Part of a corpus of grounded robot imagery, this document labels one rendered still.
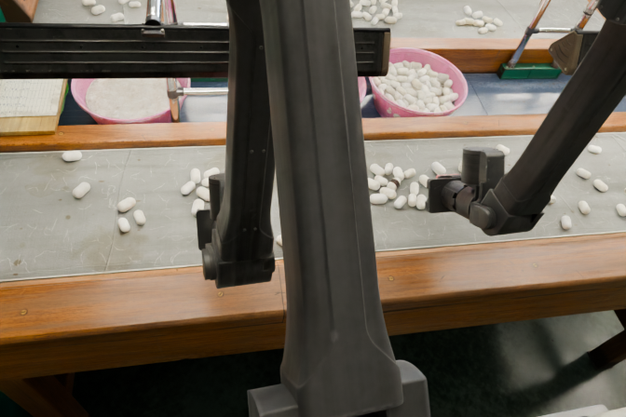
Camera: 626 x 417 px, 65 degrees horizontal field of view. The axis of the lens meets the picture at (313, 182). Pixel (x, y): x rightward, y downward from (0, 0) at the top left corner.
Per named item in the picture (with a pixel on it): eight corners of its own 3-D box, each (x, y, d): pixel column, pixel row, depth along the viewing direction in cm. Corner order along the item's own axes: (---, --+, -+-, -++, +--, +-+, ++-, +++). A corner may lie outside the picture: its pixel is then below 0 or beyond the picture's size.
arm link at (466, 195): (470, 227, 81) (501, 225, 82) (472, 186, 79) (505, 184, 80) (451, 217, 87) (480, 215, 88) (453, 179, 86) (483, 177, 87)
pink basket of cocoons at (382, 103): (469, 138, 131) (483, 112, 124) (374, 141, 126) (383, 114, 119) (438, 73, 147) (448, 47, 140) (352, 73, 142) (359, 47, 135)
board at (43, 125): (56, 134, 103) (54, 130, 102) (-23, 137, 100) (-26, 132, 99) (76, 39, 123) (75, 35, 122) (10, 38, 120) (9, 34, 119)
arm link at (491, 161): (488, 233, 74) (534, 227, 77) (493, 157, 72) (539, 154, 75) (443, 213, 85) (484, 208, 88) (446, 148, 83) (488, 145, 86)
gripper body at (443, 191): (426, 177, 92) (443, 185, 85) (475, 174, 94) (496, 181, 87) (424, 210, 93) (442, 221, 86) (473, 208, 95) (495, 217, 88)
